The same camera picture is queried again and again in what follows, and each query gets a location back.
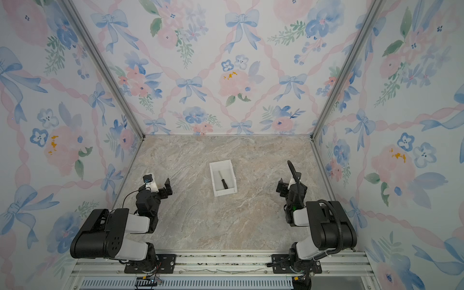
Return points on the aluminium corner post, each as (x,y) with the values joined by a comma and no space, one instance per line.
(371,17)
(76,21)

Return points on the black mounting plate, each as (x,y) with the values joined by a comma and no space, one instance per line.
(284,264)
(157,264)

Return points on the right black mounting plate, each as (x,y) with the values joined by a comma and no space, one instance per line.
(284,264)

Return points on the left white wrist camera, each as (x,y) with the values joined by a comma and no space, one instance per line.
(150,183)

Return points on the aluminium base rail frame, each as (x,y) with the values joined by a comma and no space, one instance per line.
(227,270)

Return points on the left aluminium corner post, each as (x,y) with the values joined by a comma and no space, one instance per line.
(76,21)

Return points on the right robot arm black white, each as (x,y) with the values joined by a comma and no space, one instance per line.
(330,231)

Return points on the black handled screwdriver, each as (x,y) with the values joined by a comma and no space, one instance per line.
(224,182)

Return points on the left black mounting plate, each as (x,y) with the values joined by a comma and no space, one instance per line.
(157,264)

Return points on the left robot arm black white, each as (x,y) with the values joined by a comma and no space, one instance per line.
(103,233)

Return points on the right aluminium corner post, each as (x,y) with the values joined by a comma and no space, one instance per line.
(371,17)

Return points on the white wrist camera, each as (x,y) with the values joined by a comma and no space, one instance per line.
(292,181)
(150,183)

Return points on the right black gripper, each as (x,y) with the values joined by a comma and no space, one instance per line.
(284,188)

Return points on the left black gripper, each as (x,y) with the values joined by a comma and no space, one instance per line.
(164,194)

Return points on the white plastic bin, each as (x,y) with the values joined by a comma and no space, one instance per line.
(227,170)

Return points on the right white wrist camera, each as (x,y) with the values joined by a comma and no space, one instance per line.
(292,181)

